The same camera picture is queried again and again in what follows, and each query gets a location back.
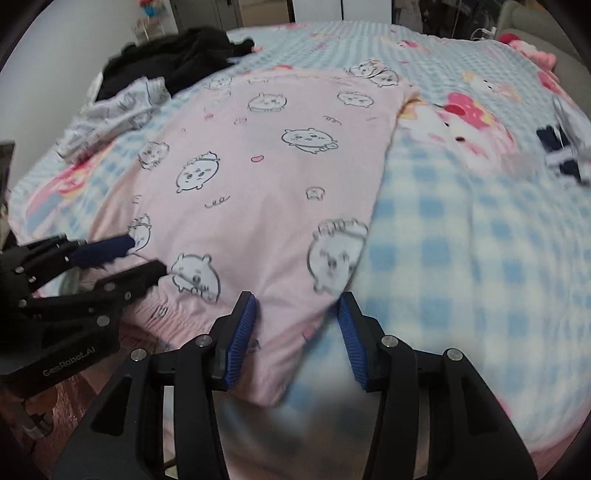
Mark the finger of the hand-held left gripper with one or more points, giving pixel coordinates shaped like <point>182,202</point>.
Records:
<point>106,251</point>
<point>143,277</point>

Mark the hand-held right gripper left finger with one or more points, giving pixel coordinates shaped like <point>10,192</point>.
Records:
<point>242,341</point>

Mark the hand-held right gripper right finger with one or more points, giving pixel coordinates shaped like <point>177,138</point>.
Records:
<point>351,341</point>

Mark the pink cartoon print pajama pants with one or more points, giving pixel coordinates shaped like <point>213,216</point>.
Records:
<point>268,198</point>

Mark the hanging dark clothes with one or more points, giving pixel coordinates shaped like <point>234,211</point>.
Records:
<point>425,16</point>

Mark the white printed garment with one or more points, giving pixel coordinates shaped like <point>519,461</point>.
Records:
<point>120,110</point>

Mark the blue checked cartoon blanket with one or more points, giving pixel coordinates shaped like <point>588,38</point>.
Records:
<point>461,230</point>

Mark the black garment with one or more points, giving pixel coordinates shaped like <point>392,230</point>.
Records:
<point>184,55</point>

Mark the grey door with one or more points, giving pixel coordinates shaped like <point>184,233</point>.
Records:
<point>207,14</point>

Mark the navy and white garment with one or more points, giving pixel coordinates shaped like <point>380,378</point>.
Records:
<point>563,152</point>

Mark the white wardrobe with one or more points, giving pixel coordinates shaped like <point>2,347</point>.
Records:
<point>341,9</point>

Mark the pink plush toy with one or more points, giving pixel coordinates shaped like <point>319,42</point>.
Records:
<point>535,53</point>

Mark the grey upholstered headboard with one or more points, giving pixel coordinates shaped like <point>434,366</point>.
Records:
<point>540,18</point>

